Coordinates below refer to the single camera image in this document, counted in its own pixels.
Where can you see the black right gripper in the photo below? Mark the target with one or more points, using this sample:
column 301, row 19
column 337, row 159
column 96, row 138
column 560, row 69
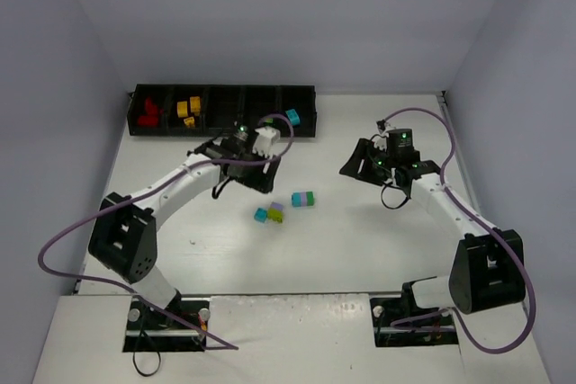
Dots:
column 368, row 164

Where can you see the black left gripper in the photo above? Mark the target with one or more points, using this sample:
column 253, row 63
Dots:
column 259, row 173

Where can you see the lilac and lime lego stack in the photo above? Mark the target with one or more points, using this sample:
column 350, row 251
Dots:
column 275, row 212

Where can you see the teal small lego brick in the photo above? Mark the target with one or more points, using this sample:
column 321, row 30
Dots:
column 260, row 215

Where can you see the teal flower lego block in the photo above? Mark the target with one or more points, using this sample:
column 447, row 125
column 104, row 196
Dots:
column 293, row 117

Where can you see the small orange lego brick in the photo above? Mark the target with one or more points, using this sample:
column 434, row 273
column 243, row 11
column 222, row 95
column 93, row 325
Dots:
column 190, row 122

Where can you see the orange butterfly lego block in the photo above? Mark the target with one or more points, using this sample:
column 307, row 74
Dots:
column 195, row 105

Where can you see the yellow long lego brick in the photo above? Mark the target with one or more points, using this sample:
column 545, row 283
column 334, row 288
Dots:
column 182, row 110

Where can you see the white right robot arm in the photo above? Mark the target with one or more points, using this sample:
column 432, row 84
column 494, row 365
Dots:
column 484, row 273

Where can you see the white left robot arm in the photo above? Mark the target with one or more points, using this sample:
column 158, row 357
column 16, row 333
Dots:
column 125, row 240

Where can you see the red legos in bin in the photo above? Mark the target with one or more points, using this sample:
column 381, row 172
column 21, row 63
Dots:
column 150, row 117

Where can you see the teal lilac green lego stack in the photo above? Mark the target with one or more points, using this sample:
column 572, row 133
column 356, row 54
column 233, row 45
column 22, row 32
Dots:
column 303, row 199

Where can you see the black divided bin row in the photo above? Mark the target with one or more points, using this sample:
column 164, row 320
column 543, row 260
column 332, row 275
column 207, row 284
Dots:
column 224, row 107

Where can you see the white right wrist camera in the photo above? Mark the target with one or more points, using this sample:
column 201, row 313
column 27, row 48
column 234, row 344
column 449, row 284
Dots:
column 382, row 132

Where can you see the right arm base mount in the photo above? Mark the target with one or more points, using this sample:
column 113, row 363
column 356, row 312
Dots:
column 399, row 323

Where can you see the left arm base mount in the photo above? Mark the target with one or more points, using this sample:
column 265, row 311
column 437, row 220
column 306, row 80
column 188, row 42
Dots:
column 147, row 331

